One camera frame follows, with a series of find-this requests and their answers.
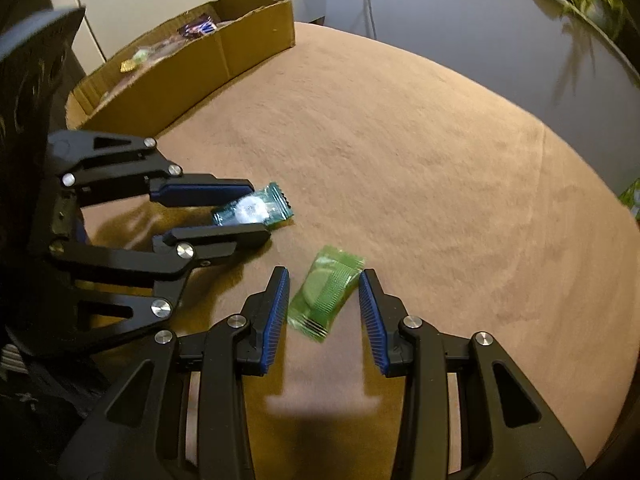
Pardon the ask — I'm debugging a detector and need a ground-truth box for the green patterned snack packet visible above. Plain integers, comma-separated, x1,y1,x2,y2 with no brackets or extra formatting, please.
619,177,640,221

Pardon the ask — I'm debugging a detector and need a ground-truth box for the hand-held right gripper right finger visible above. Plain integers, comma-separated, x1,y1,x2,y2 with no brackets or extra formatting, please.
358,268,586,480

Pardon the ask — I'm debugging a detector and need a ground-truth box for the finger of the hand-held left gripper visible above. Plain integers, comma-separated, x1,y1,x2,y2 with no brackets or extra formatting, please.
47,129,257,208
30,223,272,357

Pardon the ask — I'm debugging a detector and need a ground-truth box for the cardboard box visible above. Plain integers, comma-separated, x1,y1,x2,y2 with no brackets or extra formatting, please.
65,0,296,136

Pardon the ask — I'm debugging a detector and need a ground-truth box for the brown suede table cover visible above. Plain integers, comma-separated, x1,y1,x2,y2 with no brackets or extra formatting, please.
65,20,640,480

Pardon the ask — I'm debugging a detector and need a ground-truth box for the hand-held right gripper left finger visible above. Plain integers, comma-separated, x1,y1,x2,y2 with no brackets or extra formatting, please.
57,266,291,480

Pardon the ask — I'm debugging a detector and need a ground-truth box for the green candy packet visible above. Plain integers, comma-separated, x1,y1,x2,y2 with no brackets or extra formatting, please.
286,245,366,345

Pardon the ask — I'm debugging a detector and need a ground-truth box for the teal candy packet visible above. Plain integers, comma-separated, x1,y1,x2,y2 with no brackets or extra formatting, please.
211,181,296,232

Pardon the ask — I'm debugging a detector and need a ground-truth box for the brown chocolate bar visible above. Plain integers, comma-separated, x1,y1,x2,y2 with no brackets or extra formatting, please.
179,17,218,38

